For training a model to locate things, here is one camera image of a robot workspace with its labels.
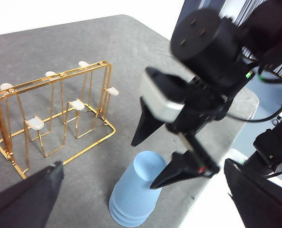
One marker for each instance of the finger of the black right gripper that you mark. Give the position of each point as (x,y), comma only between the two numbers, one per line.
(146,126)
(178,173)

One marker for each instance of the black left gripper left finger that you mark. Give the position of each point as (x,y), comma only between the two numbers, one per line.
(24,202)

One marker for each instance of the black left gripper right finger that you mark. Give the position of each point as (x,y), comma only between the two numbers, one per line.
(262,202)

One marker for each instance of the blue ribbed plastic cup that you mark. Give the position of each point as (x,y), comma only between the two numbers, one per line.
(131,217)
(136,185)
(131,223)

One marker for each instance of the pale grey camera box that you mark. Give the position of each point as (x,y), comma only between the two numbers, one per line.
(159,99)

